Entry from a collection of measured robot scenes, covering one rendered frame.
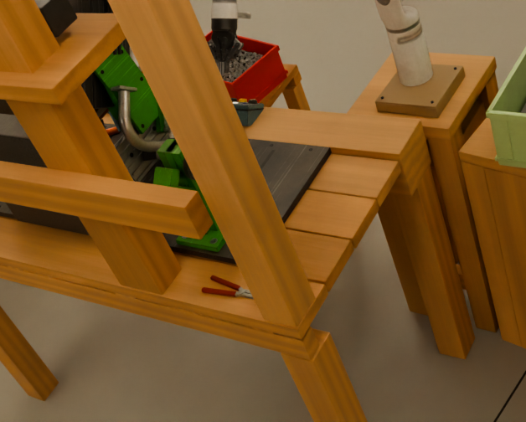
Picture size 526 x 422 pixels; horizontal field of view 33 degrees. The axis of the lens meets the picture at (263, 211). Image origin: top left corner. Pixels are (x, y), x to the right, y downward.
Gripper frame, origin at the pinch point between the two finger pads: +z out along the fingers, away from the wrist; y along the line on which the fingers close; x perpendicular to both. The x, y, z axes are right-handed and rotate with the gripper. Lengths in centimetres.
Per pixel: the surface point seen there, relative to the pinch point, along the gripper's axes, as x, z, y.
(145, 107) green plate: -32.3, 9.5, -1.3
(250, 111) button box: -3.9, 11.5, 12.5
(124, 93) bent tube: -41.3, 5.3, -0.2
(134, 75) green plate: -34.1, 1.2, -3.4
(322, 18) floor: 199, -18, -88
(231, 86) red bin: 8.0, 5.7, -3.2
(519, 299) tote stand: 41, 65, 78
